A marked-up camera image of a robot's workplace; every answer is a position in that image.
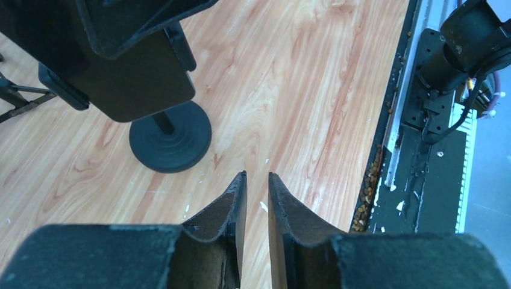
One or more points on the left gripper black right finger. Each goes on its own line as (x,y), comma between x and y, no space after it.
(308,252)

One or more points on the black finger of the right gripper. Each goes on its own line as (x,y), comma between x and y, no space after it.
(113,27)

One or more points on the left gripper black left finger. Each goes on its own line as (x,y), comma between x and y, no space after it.
(205,251)

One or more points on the black teal-edged smartphone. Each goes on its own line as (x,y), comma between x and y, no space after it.
(41,27)

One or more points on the black phone stand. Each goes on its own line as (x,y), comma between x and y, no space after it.
(167,131)

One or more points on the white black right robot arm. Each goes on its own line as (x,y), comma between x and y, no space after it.
(476,42)

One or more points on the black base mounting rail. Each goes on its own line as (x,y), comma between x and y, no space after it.
(418,171)

